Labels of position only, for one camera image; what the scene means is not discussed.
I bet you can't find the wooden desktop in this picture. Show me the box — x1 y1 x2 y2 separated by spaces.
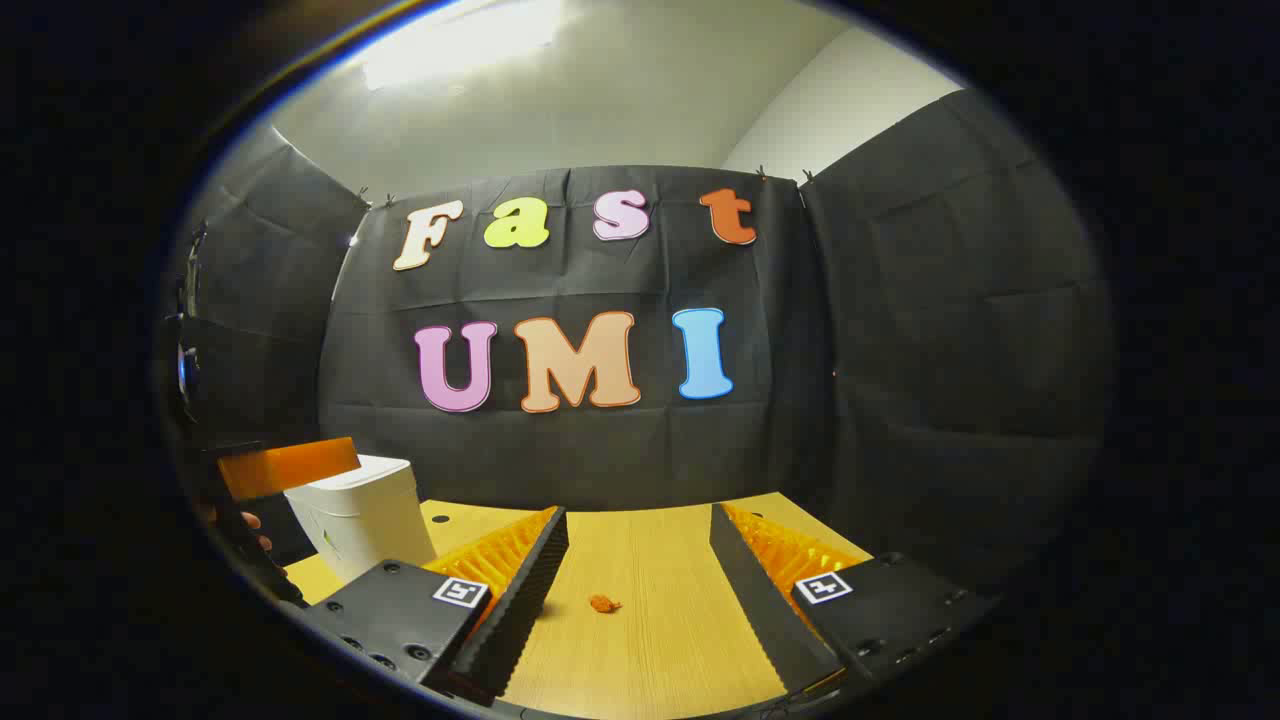
285 492 876 720

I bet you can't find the black backdrop cloth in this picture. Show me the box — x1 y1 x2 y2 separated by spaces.
160 88 1116 601

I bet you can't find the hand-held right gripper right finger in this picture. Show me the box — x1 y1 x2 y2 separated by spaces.
710 502 1001 700

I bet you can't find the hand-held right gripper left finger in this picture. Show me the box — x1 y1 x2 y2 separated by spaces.
298 505 570 706

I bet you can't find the white desktop garbage bin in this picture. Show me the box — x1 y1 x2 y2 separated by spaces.
284 455 438 584

